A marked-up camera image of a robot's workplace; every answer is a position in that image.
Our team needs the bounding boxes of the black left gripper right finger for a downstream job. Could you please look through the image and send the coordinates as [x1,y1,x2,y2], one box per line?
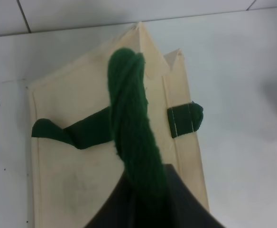
[165,164,223,228]

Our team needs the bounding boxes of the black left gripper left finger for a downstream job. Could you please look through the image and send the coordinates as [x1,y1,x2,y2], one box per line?
[86,174,137,228]

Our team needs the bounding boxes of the white linen bag green handles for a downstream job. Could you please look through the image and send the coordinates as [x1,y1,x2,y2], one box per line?
[28,23,209,228]

